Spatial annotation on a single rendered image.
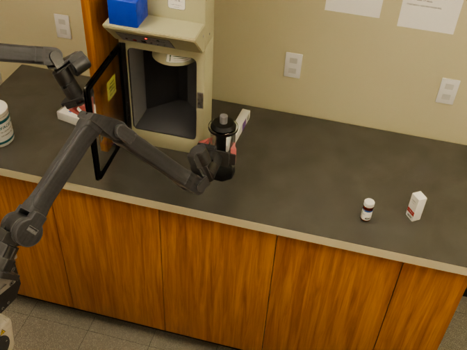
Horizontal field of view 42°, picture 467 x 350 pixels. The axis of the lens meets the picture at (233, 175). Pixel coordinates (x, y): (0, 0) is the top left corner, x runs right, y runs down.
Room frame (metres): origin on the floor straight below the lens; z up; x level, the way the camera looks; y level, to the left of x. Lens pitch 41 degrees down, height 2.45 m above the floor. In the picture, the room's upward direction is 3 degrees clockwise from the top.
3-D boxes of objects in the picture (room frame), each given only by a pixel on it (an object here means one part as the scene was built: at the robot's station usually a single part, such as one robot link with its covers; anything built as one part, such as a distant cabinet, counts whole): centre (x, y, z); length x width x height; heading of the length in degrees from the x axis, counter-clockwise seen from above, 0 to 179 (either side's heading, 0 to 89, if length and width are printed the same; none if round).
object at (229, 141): (1.76, 0.05, 1.06); 0.11 x 0.11 x 0.21
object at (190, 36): (1.83, 0.29, 1.46); 0.32 x 0.11 x 0.10; 78
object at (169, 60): (1.98, 0.24, 1.34); 0.18 x 0.18 x 0.05
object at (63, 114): (2.07, 0.65, 0.96); 0.16 x 0.12 x 0.04; 66
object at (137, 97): (2.01, 0.25, 1.19); 0.26 x 0.24 x 0.35; 78
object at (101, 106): (1.76, 0.46, 1.19); 0.30 x 0.01 x 0.40; 169
